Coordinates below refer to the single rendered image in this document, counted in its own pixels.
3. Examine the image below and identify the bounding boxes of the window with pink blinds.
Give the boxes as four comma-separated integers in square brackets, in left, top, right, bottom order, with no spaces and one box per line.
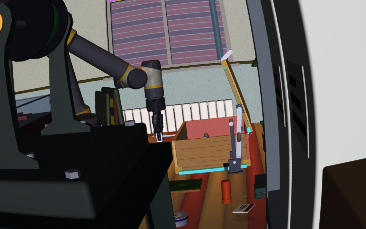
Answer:
[106,0,232,71]

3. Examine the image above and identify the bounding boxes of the wooden travel station box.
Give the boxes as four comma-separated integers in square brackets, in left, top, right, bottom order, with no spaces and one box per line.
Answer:
[171,116,253,175]

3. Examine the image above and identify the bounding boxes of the orange cylinder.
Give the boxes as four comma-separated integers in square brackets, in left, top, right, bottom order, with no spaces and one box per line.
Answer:
[221,179,233,205]

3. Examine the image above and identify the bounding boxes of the white lid handle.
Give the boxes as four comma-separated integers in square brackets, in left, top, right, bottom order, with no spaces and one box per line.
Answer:
[220,49,234,62]

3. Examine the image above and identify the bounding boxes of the white card with black bars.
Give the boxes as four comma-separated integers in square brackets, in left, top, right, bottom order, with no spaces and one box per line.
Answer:
[233,204,256,214]

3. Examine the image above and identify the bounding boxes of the round grey tin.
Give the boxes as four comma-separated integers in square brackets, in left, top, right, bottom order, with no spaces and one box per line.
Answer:
[174,210,189,228]

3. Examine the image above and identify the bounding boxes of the dark grey metal locker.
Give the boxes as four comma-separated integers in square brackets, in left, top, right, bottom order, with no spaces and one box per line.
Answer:
[246,0,317,229]

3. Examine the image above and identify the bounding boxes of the wooden lid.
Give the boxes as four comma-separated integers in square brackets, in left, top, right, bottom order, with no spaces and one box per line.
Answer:
[221,59,253,135]

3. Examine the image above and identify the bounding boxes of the glass display case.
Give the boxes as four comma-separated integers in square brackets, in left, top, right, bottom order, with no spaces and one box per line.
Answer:
[11,94,52,125]

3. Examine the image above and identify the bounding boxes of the dark teal box stack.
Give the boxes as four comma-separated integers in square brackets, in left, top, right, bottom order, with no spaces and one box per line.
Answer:
[254,173,267,200]

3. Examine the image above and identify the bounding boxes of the standing dark green books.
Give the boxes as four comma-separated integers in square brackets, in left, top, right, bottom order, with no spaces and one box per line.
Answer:
[94,86,125,127]

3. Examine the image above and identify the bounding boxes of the green flat pad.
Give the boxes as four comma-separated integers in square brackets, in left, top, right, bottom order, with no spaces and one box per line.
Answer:
[169,178,203,194]

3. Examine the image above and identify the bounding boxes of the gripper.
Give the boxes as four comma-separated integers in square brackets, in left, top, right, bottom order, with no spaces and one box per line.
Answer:
[145,97,166,142]

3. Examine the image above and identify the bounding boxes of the grey-blue wall pipe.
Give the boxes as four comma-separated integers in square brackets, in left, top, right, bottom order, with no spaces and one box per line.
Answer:
[208,0,224,61]

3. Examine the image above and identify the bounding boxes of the white lid stay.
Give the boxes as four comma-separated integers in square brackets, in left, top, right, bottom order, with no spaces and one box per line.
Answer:
[235,106,245,160]

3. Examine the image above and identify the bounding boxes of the dark brown box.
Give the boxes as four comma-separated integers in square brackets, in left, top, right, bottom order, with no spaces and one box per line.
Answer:
[317,153,366,229]

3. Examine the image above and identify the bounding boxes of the white radiator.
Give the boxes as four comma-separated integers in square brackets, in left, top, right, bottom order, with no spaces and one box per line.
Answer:
[122,99,235,134]

